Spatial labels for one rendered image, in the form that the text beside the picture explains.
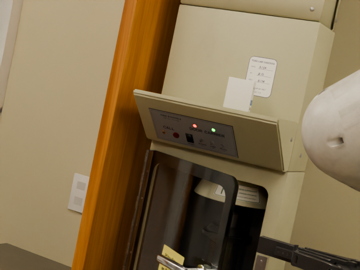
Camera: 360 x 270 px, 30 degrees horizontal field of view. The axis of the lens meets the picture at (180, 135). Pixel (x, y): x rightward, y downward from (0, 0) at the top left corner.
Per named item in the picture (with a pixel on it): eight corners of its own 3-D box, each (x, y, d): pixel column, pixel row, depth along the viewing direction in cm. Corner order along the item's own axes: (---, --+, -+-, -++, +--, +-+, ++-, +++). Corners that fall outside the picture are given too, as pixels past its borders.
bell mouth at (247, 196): (216, 188, 160) (220, 166, 160) (285, 207, 152) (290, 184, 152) (181, 190, 145) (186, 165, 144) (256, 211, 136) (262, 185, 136)
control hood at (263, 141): (150, 138, 148) (159, 94, 147) (289, 172, 132) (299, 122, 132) (122, 136, 137) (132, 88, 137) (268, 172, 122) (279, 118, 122)
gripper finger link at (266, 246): (293, 262, 119) (292, 263, 119) (257, 251, 123) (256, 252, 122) (297, 246, 119) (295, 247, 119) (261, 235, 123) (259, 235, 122)
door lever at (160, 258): (175, 264, 133) (178, 252, 133) (203, 280, 125) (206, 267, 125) (153, 263, 130) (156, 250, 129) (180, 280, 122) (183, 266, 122)
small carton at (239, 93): (225, 107, 135) (231, 77, 135) (249, 112, 134) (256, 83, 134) (222, 106, 130) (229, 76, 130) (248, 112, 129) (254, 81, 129)
